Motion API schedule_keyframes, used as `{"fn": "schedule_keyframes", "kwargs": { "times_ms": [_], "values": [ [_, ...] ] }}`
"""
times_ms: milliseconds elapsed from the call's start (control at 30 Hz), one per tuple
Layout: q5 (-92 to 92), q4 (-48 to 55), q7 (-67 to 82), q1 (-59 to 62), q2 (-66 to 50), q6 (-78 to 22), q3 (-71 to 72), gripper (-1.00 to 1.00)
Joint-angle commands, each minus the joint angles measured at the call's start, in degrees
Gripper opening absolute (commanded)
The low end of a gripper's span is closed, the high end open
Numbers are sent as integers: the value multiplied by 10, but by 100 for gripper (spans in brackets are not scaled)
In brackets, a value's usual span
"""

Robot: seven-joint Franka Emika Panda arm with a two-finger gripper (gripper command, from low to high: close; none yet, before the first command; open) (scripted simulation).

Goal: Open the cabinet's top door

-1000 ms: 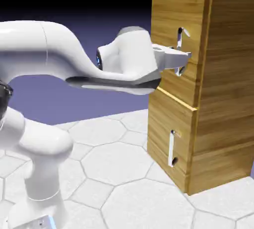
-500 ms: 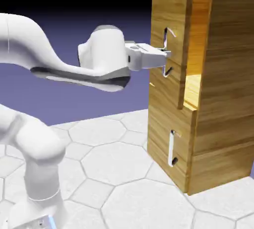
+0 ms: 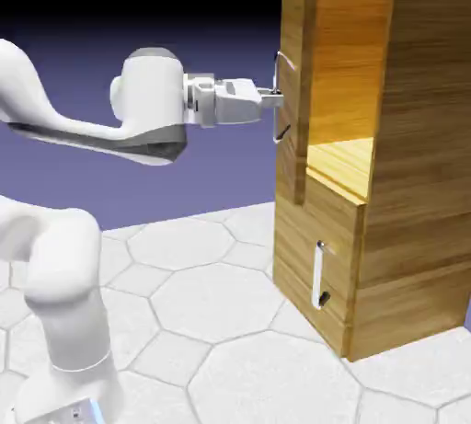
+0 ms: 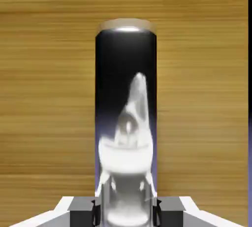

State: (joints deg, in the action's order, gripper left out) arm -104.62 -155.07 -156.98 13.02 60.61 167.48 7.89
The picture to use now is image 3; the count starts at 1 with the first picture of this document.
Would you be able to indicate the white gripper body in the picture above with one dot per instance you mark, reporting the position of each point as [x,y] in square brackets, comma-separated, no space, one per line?
[235,104]

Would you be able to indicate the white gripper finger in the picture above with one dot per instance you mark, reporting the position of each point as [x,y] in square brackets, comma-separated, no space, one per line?
[271,101]
[265,91]

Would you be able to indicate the wooden cabinet door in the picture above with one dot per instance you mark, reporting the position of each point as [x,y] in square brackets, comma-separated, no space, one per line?
[316,232]
[291,151]

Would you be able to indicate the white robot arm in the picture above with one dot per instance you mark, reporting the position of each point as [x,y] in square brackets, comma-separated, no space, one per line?
[147,82]

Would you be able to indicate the light wooden cabinet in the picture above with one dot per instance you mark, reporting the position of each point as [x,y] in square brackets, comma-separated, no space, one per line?
[404,159]

